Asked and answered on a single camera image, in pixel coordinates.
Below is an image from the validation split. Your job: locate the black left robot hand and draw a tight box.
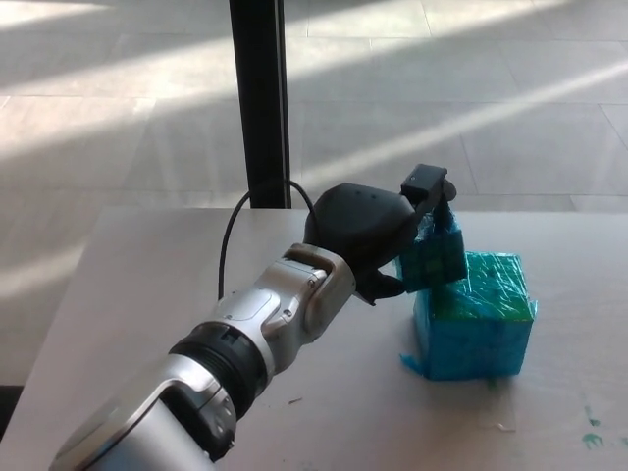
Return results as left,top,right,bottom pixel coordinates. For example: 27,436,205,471
303,163,458,307

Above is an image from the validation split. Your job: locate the small blue taped cube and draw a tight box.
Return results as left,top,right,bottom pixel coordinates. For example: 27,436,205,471
392,207,466,295

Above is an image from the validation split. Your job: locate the big blue taped cube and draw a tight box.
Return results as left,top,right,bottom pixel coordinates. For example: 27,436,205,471
398,250,540,382

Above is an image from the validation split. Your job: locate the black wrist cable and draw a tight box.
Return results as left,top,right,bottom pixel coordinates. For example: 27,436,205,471
216,178,317,302

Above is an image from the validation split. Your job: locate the black window frame post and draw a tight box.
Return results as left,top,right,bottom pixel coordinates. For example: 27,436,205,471
228,0,292,210

